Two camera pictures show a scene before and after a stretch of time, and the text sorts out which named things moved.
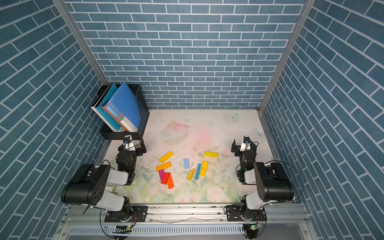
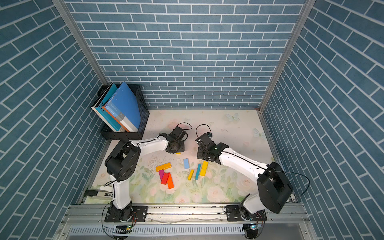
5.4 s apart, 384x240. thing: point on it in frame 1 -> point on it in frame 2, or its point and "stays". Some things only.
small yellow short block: (190, 174) stays
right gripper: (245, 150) -> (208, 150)
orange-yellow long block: (164, 166) stays
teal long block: (198, 171) stays
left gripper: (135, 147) -> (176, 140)
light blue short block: (186, 161) stays
